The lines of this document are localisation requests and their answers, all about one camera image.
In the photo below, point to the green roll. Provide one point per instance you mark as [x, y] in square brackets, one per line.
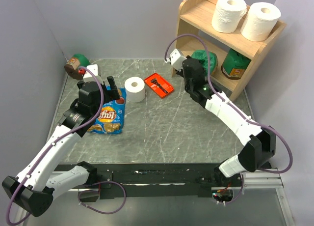
[73, 64]
[208, 64]
[234, 65]

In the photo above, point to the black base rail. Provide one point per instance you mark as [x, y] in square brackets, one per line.
[157, 180]

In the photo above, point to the orange razor box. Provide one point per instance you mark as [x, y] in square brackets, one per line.
[162, 81]

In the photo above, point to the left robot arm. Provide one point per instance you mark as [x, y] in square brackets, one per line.
[33, 189]

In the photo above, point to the white paper roll front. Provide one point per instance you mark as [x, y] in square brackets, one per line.
[227, 15]

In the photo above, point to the white paper roll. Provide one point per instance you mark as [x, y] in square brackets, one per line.
[259, 21]
[135, 89]
[227, 15]

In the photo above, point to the blue chips bag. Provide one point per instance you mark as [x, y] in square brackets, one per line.
[111, 118]

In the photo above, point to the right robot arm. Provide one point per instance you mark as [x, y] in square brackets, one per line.
[258, 143]

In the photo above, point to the black razor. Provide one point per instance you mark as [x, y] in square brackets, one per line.
[154, 81]

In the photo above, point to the aluminium frame rail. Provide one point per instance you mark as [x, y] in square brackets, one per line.
[262, 180]

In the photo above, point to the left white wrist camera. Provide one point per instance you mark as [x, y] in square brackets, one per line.
[92, 69]

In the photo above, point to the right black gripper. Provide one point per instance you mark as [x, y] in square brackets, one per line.
[180, 72]

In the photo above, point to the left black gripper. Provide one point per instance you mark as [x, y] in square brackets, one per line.
[111, 94]

